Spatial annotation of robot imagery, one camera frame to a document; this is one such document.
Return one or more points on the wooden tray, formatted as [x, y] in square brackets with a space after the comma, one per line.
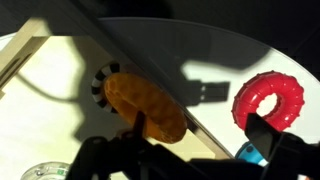
[50, 116]

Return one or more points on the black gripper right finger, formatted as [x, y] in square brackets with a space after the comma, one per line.
[261, 133]

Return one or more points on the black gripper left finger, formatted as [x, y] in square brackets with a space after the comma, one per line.
[139, 125]

